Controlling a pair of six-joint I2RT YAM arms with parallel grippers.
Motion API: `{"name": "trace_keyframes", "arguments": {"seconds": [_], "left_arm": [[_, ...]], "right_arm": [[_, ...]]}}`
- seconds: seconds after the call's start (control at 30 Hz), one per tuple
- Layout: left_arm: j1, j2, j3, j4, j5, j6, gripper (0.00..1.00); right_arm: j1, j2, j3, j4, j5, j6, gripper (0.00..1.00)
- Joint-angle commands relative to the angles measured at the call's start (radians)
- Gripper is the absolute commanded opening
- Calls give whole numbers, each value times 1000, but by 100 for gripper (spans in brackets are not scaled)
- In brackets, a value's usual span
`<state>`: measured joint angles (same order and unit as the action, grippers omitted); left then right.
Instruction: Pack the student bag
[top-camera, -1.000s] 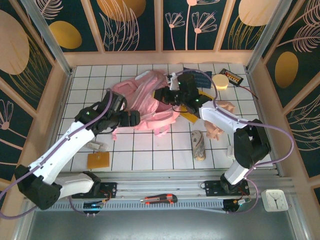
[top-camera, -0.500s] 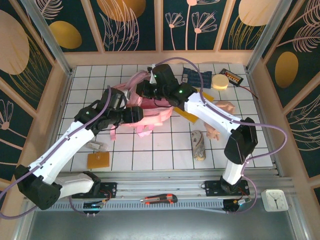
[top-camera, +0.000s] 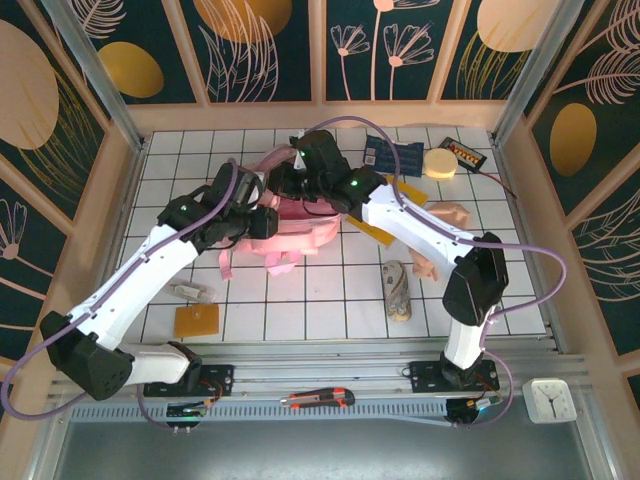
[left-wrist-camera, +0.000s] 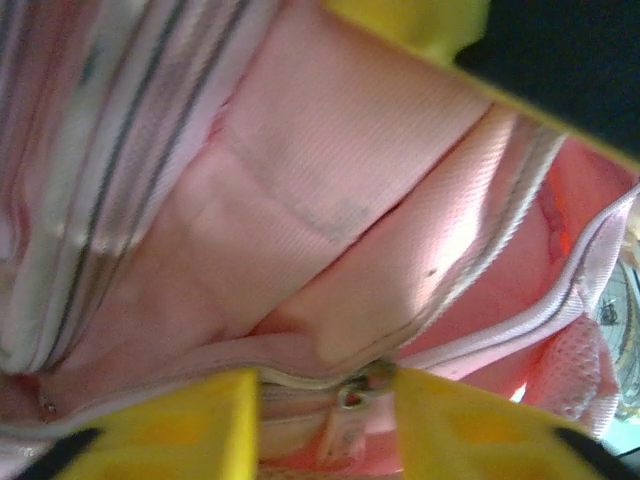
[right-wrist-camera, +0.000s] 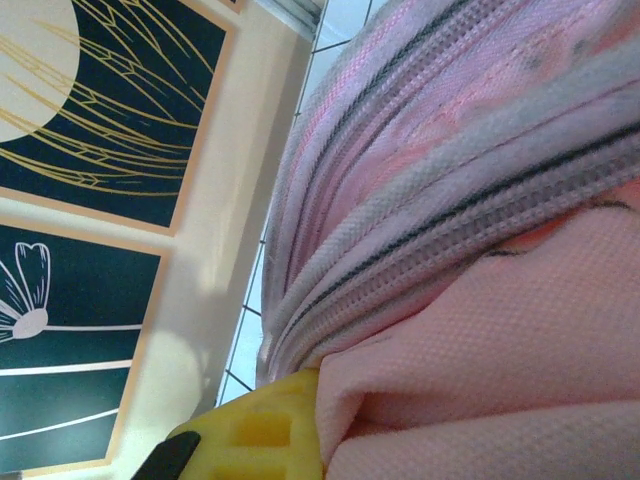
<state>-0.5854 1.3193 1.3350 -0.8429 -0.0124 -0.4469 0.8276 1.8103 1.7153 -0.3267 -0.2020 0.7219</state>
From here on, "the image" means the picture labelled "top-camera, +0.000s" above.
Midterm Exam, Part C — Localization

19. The grey slotted cable duct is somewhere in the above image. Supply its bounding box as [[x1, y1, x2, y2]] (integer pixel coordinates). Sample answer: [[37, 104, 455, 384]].
[[69, 397, 451, 427]]

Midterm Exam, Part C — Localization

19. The orange leather card wallet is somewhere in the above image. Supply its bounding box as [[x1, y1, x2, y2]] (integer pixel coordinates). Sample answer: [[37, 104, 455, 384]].
[[173, 304, 221, 339]]

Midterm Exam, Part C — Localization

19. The patterned beige pencil case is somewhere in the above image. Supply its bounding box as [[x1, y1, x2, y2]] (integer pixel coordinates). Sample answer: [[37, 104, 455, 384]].
[[382, 259, 414, 324]]

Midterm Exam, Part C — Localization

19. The pink school backpack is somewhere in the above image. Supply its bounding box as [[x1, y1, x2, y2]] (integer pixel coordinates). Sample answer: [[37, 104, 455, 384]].
[[218, 144, 341, 281]]

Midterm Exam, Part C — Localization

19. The peach fabric pouch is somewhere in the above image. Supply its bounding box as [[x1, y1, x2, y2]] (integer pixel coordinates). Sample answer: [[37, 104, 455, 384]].
[[410, 200, 471, 282]]

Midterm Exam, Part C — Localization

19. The thin red wire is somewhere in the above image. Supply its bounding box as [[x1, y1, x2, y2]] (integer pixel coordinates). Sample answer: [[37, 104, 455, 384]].
[[474, 167, 519, 199]]

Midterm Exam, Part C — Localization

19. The aluminium rail frame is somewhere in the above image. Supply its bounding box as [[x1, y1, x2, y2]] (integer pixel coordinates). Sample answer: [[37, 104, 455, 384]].
[[47, 339, 591, 399]]

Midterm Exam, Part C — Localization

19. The yellow paperback book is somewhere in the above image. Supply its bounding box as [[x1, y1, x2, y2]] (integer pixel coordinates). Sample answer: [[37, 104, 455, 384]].
[[346, 174, 430, 250]]

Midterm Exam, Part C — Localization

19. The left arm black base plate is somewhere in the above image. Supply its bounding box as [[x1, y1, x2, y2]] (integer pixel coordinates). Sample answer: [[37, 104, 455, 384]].
[[144, 363, 235, 399]]

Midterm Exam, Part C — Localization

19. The cream round foam block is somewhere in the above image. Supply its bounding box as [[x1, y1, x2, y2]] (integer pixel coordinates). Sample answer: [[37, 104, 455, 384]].
[[423, 148, 458, 182]]

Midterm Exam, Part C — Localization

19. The orange black utility knife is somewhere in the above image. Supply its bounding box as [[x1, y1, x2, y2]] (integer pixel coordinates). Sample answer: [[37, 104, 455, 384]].
[[279, 387, 356, 411]]

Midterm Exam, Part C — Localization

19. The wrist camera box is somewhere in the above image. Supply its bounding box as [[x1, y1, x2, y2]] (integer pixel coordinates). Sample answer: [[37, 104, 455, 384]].
[[289, 128, 309, 174], [234, 172, 266, 206]]

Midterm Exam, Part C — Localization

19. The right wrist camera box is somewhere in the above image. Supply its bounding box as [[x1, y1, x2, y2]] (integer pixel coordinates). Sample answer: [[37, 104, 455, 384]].
[[289, 128, 309, 174]]

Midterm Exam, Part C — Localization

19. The white square desk clock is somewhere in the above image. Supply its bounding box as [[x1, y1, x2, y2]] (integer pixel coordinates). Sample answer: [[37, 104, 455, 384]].
[[522, 378, 577, 425]]

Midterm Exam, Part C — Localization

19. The black battery charger box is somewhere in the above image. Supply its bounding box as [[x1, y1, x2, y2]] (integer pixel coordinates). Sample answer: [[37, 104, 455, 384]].
[[438, 137, 489, 173]]

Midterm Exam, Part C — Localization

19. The dark blue booklet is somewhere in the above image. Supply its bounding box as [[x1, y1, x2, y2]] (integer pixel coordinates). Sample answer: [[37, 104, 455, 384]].
[[363, 133, 425, 179]]

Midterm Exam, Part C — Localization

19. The aluminium frame post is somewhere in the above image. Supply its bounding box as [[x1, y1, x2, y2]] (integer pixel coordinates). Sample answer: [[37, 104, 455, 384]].
[[492, 0, 586, 146], [42, 0, 147, 151]]

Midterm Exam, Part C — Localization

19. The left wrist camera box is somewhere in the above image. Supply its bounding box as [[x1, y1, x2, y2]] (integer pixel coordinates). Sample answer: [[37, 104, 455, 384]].
[[234, 172, 266, 206]]

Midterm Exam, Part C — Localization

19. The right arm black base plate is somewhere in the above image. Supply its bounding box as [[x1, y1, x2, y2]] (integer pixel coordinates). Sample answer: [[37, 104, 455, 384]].
[[408, 358, 499, 394]]

